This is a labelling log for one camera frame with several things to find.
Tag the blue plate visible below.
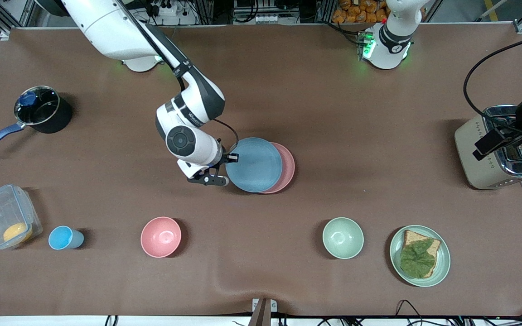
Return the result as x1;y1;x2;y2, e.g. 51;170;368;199
225;137;283;193

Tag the pink plate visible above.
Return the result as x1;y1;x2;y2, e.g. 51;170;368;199
261;142;296;194

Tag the beige chrome toaster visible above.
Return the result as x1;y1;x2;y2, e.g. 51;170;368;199
454;105;522;191

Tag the pink bowl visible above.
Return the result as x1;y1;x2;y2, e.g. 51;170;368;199
140;216;182;259

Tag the brown table cover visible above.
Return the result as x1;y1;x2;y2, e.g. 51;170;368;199
0;23;522;317

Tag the brown bread slice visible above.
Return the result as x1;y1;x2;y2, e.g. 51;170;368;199
401;230;442;278

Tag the green plate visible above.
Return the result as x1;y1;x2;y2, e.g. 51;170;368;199
389;225;451;288

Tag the green bowl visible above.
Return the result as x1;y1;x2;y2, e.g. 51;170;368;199
322;217;364;259

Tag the green lettuce leaf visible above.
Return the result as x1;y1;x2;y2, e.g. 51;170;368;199
400;239;436;278

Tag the white power strip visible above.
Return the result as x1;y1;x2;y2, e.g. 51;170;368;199
256;15;299;24

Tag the blue cup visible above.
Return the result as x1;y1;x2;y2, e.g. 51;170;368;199
48;225;85;250

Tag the metal table clamp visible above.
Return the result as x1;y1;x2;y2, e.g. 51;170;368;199
248;298;278;326

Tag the glass lid blue knob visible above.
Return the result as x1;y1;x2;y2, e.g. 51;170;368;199
14;86;60;125

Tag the bag of oranges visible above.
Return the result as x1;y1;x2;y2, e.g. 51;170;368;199
332;0;389;24

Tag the yellow round food item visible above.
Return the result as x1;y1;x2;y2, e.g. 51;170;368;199
3;223;33;244

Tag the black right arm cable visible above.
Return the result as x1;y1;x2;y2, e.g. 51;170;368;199
211;119;240;154

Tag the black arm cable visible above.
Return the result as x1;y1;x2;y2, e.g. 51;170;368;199
464;31;522;139
211;119;240;154

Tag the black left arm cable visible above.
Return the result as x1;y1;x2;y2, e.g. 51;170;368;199
464;31;522;139

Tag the black pot blue handle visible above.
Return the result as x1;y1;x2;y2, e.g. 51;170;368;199
0;86;73;156

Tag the black looped floor cable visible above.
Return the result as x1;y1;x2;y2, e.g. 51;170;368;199
395;299;425;326

